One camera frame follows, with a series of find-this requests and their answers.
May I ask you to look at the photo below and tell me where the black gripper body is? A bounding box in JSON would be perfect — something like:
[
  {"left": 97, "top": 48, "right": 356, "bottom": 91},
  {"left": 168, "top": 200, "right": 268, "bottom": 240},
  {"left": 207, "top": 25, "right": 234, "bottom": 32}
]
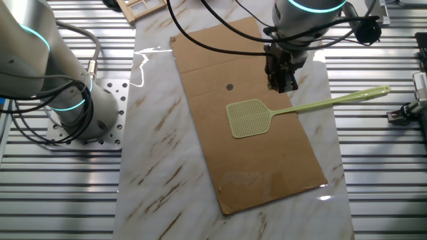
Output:
[{"left": 264, "top": 42, "right": 307, "bottom": 77}]

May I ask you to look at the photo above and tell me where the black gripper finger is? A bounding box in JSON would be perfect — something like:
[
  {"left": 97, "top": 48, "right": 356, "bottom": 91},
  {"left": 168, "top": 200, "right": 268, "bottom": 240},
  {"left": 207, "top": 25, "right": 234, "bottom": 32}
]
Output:
[
  {"left": 279, "top": 71, "right": 300, "bottom": 95},
  {"left": 267, "top": 73, "right": 281, "bottom": 92}
]

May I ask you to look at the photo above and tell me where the light green plastic flyswatter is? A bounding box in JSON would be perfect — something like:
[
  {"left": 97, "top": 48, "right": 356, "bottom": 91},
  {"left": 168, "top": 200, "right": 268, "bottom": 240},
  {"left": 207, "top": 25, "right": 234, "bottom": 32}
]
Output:
[{"left": 226, "top": 85, "right": 392, "bottom": 139}]

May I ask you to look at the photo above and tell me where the brown cardboard sheet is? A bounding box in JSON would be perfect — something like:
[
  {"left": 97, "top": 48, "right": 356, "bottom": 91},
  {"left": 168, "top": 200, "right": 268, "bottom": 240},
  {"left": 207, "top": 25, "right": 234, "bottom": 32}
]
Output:
[{"left": 169, "top": 16, "right": 328, "bottom": 216}]

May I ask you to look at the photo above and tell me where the black clamp device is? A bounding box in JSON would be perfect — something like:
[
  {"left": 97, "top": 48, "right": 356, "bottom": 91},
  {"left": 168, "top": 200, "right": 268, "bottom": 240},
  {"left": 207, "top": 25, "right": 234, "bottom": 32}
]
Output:
[{"left": 386, "top": 99, "right": 427, "bottom": 127}]

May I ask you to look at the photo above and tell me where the white marble board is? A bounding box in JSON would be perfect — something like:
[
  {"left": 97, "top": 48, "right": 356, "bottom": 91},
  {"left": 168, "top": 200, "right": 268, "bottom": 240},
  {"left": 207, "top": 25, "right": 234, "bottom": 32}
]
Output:
[{"left": 111, "top": 0, "right": 355, "bottom": 240}]

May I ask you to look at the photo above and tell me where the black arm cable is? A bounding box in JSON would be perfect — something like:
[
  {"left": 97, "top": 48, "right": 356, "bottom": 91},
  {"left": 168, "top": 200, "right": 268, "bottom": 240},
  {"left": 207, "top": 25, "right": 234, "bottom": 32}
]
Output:
[
  {"left": 165, "top": 0, "right": 270, "bottom": 57},
  {"left": 199, "top": 0, "right": 383, "bottom": 45}
]

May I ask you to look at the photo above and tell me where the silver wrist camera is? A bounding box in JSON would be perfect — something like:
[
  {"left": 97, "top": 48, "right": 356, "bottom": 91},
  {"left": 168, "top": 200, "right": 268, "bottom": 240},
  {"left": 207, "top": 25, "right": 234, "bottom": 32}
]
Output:
[{"left": 342, "top": 0, "right": 392, "bottom": 27}]

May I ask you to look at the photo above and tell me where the silver finned camera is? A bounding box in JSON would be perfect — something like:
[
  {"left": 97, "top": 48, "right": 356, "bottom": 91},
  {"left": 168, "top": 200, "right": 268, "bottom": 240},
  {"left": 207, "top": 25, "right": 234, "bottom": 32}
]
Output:
[{"left": 412, "top": 71, "right": 427, "bottom": 101}]

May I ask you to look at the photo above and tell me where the small wooden window frame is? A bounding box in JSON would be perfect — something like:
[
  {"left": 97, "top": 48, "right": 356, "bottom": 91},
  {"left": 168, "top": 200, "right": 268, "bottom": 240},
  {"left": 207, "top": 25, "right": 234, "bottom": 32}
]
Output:
[{"left": 115, "top": 0, "right": 169, "bottom": 24}]

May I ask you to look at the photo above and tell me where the perforated aluminium base plate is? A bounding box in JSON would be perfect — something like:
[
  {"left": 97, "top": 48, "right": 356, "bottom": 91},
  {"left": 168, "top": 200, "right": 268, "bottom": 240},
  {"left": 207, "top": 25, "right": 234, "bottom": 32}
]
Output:
[{"left": 45, "top": 79, "right": 130, "bottom": 151}]

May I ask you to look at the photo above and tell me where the thick grey cable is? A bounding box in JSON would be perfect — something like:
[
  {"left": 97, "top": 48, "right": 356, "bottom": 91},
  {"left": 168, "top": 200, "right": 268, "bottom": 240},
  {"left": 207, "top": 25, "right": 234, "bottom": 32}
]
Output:
[{"left": 55, "top": 19, "right": 102, "bottom": 83}]

